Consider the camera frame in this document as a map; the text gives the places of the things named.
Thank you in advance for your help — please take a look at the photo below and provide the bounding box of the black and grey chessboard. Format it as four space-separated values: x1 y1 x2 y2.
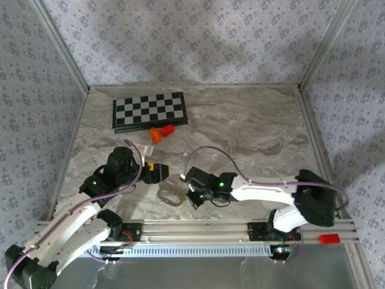
112 91 189 134

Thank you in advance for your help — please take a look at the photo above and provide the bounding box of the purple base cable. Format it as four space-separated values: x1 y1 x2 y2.
273 227 305 266
84 240 133 266

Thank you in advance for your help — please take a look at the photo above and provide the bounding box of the small controller board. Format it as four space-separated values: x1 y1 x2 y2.
99 245 135 257
269 244 295 260

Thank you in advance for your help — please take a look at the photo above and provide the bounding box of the orange curved plastic piece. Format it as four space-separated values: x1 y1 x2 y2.
149 127 162 145

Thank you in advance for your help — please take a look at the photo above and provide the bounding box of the shiny metal sheet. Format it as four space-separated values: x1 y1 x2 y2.
28 255 366 289

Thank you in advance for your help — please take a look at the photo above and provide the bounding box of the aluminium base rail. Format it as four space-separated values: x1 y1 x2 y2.
35 219 360 245

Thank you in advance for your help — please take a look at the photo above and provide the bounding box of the red plastic block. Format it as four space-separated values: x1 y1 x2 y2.
160 123 176 138

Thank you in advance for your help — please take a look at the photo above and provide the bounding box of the white slotted cable duct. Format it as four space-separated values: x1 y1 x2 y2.
87 243 273 258

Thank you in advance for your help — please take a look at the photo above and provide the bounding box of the aluminium table edge rail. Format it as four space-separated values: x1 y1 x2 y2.
296 85 351 220
48 89 91 220
88 84 301 90

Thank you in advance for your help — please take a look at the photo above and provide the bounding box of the aluminium corner post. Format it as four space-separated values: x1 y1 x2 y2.
297 0 359 93
29 0 91 93

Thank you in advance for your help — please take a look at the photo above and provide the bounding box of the red flat toy brick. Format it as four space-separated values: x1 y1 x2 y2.
319 234 342 245

